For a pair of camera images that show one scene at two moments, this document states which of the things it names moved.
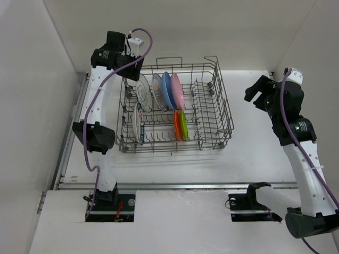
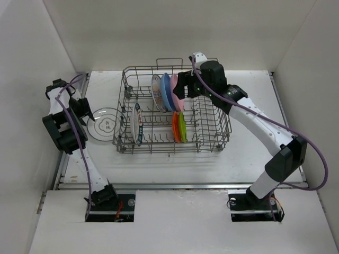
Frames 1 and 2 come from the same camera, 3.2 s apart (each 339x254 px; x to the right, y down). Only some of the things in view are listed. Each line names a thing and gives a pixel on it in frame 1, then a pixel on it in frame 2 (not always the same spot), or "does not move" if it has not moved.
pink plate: x=177 y=91 does not move
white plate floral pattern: x=157 y=83 does not move
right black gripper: x=264 y=84 -> x=185 y=78
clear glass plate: x=144 y=93 -> x=109 y=125
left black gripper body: x=130 y=72 -> x=79 y=107
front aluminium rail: x=93 y=185 does not move
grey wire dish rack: x=174 y=108 does not move
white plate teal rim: x=138 y=123 does not move
